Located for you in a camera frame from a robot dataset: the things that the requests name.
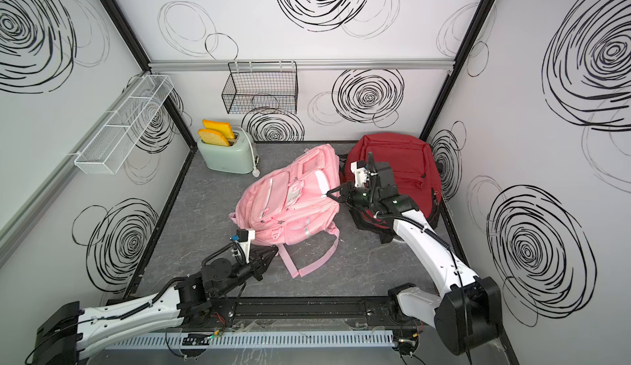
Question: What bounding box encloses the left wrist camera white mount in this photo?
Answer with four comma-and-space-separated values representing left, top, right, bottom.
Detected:
232, 229, 256, 265

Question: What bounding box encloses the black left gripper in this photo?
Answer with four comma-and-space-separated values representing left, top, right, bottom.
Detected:
215, 246, 278, 300

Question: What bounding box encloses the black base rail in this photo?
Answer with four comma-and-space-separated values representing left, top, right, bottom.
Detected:
103, 295, 499, 329

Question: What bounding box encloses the red and black backpack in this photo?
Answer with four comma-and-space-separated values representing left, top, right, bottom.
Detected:
349, 207, 449, 247

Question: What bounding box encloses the pink backpack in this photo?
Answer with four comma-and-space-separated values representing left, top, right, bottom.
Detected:
229, 144, 340, 278

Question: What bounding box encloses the black corner frame post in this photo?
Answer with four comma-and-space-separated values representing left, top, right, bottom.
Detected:
419, 0, 496, 141

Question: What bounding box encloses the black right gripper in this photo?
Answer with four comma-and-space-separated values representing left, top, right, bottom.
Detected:
329, 180, 380, 210

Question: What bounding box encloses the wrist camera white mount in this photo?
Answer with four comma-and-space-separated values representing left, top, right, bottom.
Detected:
232, 229, 256, 265
351, 160, 371, 188

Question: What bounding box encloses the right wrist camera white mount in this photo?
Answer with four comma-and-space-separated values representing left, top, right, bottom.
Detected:
351, 160, 371, 188

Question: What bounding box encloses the rear toast slice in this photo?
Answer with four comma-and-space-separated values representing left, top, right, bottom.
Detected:
202, 119, 236, 140

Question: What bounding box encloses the toast slice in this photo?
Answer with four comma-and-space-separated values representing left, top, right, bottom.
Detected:
202, 119, 236, 140
198, 128, 231, 146

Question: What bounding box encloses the mint green toaster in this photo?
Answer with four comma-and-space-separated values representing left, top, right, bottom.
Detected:
197, 127, 261, 178

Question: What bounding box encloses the grey wall rail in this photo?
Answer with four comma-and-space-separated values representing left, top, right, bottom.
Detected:
149, 59, 455, 72

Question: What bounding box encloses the black wire basket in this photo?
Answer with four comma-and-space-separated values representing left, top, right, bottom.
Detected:
221, 61, 299, 114

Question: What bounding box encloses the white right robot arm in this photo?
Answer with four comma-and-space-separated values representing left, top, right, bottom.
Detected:
327, 156, 504, 355

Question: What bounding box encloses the grey slotted cable duct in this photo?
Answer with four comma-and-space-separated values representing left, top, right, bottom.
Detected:
108, 330, 395, 350

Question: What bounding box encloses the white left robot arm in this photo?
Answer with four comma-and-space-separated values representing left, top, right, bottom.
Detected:
25, 240, 279, 364

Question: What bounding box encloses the front toast slice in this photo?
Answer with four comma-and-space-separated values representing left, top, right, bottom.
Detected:
198, 128, 231, 146

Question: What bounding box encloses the white mesh wall shelf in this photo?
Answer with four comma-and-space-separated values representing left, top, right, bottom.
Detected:
74, 75, 174, 174

